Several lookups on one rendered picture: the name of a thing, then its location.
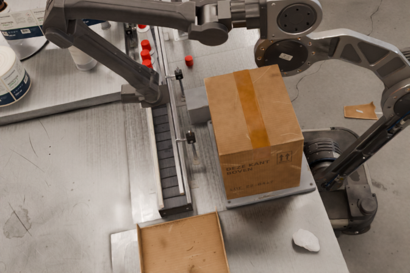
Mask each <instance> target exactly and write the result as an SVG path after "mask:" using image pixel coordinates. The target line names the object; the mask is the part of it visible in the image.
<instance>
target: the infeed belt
mask: <svg viewBox="0 0 410 273"><path fill-rule="evenodd" d="M150 29H151V33H152V36H153V40H154V44H155V47H156V51H157V54H158V50H157V43H156V35H155V31H154V26H150ZM157 30H158V34H159V28H158V27H157ZM159 41H160V35H159ZM160 48H161V53H162V47H161V43H160ZM162 60H163V64H164V58H163V54H162ZM157 61H158V64H159V68H160V62H159V55H158V58H157ZM164 71H165V65H164ZM165 75H166V72H165ZM170 108H171V102H170ZM151 110H152V116H153V125H154V134H155V139H156V149H157V158H158V163H159V172H160V182H161V187H162V196H163V202H164V207H163V208H162V210H167V209H171V208H176V207H182V206H185V205H187V198H186V195H185V187H184V180H183V176H182V183H183V187H184V195H181V194H180V190H179V183H178V176H177V171H176V163H175V159H174V152H173V144H172V140H171V132H170V125H169V120H168V113H167V105H166V104H164V105H158V106H155V107H151ZM171 115H172V120H173V114H172V109H171ZM173 127H174V121H173ZM174 134H175V138H176V132H175V127H174ZM176 140H177V139H176ZM176 145H177V150H178V143H176ZM178 157H179V150H178ZM179 164H180V169H181V161H180V157H179ZM181 175H182V169H181Z"/></svg>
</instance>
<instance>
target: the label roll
mask: <svg viewBox="0 0 410 273"><path fill-rule="evenodd" d="M30 87H31V77H30V76H29V75H28V73H27V71H26V70H25V68H24V66H23V65H22V63H21V62H20V60H19V58H18V57H17V56H16V54H15V52H14V51H13V49H11V48H10V47H7V46H0V107H3V106H6V105H10V104H13V103H15V102H16V101H18V100H20V99H21V98H22V97H23V96H24V95H25V94H26V93H27V92H28V91H29V89H30Z"/></svg>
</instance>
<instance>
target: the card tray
mask: <svg viewBox="0 0 410 273"><path fill-rule="evenodd" d="M215 210H216V211H215V212H211V213H206V214H201V215H197V216H192V217H188V218H183V219H178V220H174V221H169V222H164V223H160V224H155V225H150V226H146V227H141V228H140V227H139V226H138V224H137V223H136V229H137V243H138V258H139V266H140V273H230V270H229V264H228V259H227V256H226V250H225V245H224V241H223V236H222V232H221V227H220V221H219V218H218V212H217V208H216V206H215Z"/></svg>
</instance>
